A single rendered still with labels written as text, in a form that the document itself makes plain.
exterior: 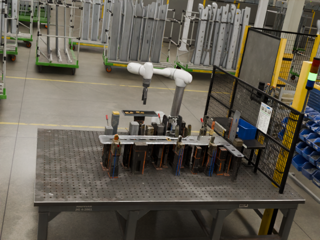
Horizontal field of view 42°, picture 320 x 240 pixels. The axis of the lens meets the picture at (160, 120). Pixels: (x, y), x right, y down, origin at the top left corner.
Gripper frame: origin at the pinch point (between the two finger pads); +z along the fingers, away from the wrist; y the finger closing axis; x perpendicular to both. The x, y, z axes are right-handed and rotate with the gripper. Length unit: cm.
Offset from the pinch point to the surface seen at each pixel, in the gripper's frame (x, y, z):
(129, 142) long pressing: -15, 44, 29
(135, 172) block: -7, 57, 55
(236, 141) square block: 98, 33, 24
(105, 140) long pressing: -39, 44, 29
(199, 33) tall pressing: 240, -733, 15
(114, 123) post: -29.2, 8.9, 23.7
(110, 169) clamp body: -32, 62, 51
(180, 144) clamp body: 35, 50, 25
